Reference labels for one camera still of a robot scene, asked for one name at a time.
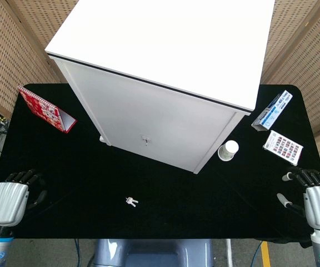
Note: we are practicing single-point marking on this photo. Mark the white paper cup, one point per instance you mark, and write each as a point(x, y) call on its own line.
point(228, 150)

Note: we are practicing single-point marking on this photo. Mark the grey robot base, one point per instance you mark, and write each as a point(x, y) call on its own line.
point(153, 252)

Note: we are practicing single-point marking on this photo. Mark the printed card box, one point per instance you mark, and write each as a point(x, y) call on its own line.
point(283, 146)

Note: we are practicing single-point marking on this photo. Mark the black table cloth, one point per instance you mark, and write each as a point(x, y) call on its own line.
point(160, 180)

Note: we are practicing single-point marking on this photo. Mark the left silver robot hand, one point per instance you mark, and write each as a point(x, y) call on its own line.
point(8, 201)

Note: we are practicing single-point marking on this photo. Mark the metal adhesive hook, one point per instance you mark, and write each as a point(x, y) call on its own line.
point(146, 139)

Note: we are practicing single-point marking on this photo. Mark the blue white carton box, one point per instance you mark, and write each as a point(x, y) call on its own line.
point(272, 111)

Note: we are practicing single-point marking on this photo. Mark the white cabinet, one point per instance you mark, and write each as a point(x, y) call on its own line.
point(160, 83)

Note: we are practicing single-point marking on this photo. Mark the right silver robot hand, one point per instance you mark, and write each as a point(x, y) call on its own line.
point(318, 203)

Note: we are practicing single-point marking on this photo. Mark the red desk calendar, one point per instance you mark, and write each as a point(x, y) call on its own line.
point(45, 109)

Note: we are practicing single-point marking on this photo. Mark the silver-white key bunch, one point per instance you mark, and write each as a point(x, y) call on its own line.
point(131, 201)

